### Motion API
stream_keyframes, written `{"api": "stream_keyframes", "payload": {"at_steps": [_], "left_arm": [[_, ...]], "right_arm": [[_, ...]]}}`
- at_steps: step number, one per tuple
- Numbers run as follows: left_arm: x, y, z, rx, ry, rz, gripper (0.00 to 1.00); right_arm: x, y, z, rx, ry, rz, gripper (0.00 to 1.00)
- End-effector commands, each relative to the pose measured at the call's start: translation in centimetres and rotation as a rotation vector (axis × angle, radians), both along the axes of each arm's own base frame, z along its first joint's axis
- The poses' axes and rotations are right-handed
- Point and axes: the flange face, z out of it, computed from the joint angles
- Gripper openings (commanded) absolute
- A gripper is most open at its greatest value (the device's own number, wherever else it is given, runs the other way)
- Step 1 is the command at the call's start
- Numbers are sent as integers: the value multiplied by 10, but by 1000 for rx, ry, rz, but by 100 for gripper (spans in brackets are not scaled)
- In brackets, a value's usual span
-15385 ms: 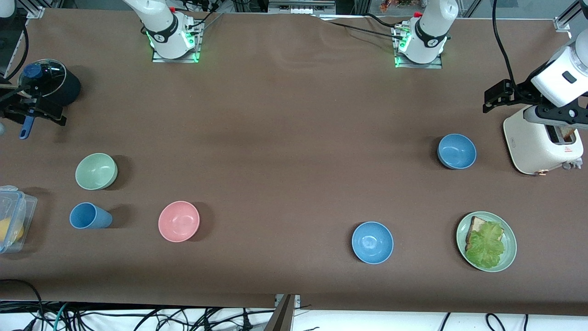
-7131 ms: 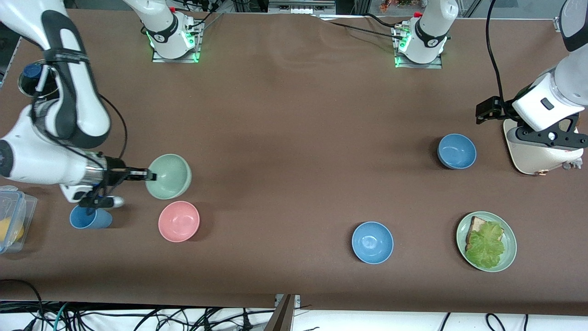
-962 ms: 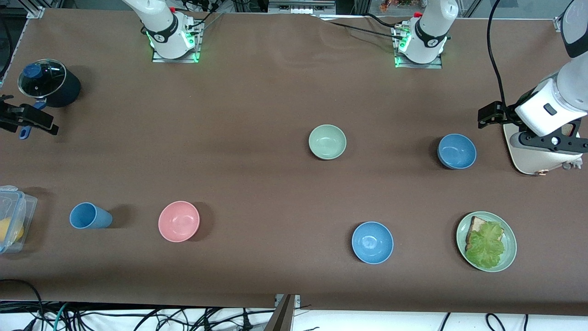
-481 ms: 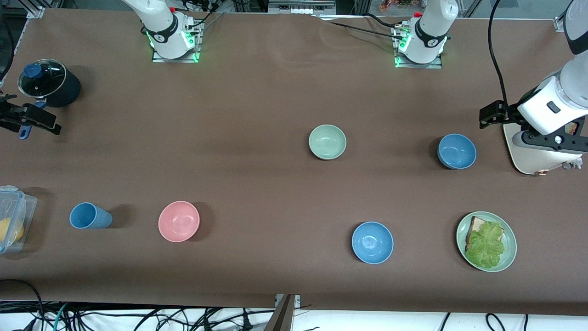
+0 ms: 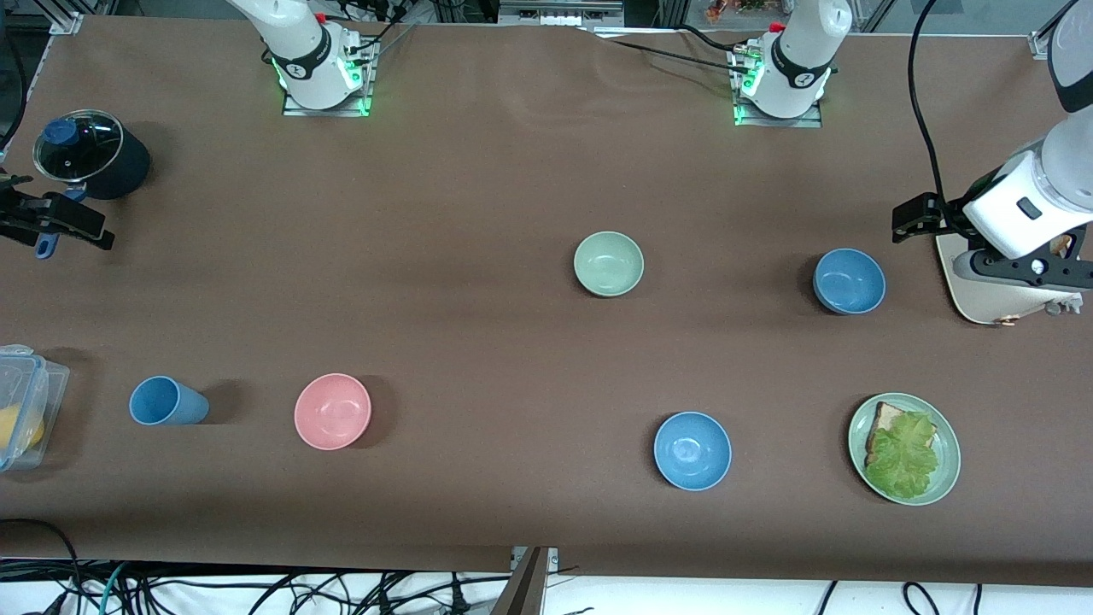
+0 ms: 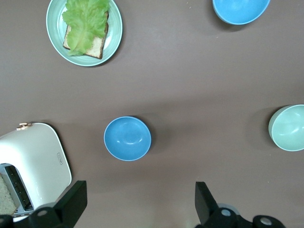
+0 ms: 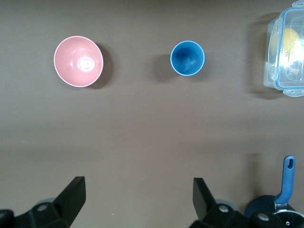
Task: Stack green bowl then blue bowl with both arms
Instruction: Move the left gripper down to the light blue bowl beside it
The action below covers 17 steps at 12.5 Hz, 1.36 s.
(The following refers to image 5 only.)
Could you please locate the blue bowl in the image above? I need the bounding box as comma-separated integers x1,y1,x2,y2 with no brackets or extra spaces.
812,248,887,316
653,411,733,492

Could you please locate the green bowl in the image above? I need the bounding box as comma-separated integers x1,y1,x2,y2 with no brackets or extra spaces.
573,231,646,298

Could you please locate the pink bowl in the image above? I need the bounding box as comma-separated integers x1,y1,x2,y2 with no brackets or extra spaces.
294,372,373,451

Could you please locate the glass lid with blue knob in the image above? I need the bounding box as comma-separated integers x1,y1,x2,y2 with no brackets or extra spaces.
32,108,126,183

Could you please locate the cream toaster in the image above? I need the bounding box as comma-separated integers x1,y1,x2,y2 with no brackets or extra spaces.
935,231,1087,327

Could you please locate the clear plastic container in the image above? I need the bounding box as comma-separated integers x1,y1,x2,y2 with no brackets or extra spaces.
0,344,71,473

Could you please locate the blue cup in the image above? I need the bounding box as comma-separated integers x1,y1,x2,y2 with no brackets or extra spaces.
128,376,210,426

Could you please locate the white bread slice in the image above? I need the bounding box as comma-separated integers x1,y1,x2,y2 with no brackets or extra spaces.
865,401,938,466

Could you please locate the yellow fruit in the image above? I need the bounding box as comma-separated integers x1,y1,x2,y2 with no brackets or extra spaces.
0,404,45,462

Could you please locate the green plate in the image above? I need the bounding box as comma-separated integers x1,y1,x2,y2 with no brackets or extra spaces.
847,392,962,507

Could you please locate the green lettuce leaf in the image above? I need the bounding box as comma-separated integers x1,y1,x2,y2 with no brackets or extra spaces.
864,411,940,501

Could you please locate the grey equipment box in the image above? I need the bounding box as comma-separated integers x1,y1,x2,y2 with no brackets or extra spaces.
498,0,626,28

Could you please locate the black pot with blue handle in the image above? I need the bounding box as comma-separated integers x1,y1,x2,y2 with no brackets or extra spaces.
34,115,152,260

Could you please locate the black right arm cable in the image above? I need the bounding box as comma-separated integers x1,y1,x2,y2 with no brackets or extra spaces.
0,17,29,155

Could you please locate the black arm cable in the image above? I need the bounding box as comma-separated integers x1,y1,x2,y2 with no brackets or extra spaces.
905,0,953,214
0,17,29,155

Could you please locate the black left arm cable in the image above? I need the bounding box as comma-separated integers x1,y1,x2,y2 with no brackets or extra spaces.
905,0,953,214

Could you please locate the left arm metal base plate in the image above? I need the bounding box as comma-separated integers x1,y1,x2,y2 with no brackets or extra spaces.
733,47,825,129

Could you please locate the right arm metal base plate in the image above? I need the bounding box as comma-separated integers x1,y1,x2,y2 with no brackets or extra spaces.
282,38,377,118

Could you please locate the black cable on table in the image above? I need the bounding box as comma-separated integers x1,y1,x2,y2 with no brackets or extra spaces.
611,24,752,78

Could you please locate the teal cable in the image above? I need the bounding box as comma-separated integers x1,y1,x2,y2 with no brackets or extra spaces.
101,559,129,615

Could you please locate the dark metal post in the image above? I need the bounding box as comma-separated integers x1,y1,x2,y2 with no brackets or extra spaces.
491,547,549,615

